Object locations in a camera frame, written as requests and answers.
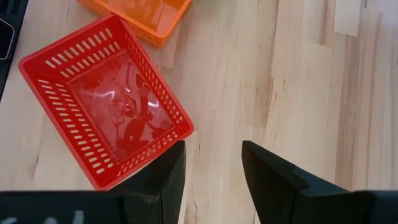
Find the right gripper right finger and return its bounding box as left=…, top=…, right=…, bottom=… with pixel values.
left=241, top=139, right=355, bottom=224

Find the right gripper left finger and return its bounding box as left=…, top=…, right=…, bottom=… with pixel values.
left=111, top=139, right=187, bottom=224

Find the red plastic basket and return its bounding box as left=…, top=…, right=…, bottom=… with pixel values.
left=17, top=14, right=195, bottom=192

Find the orange plastic basket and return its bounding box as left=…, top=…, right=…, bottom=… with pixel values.
left=76, top=0, right=193, bottom=49

